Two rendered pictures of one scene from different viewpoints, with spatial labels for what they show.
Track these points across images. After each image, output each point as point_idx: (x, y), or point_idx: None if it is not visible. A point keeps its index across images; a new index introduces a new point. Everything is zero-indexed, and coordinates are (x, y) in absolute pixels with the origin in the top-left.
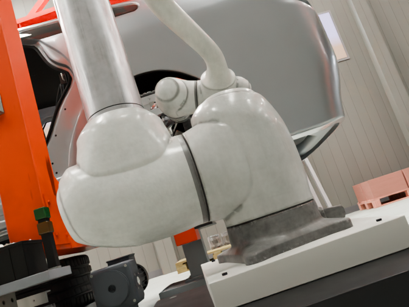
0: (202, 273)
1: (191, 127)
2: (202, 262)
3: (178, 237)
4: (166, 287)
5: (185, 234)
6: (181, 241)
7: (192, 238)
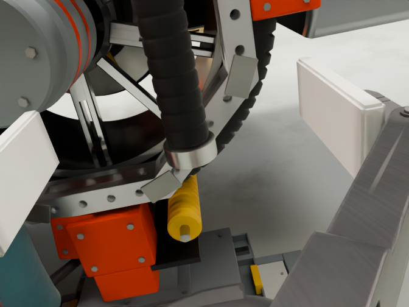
0: (159, 290)
1: (185, 47)
2: (160, 274)
3: (109, 286)
4: (84, 293)
5: (126, 281)
6: (115, 294)
7: (144, 289)
